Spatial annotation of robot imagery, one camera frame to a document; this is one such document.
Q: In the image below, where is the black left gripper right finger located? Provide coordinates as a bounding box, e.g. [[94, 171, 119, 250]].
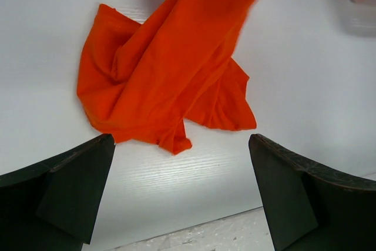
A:
[[249, 134, 375, 250]]

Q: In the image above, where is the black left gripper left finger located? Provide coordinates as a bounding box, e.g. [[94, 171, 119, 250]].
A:
[[1, 134, 115, 250]]

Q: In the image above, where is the orange t shirt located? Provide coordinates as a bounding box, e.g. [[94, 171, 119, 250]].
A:
[[77, 0, 257, 155]]

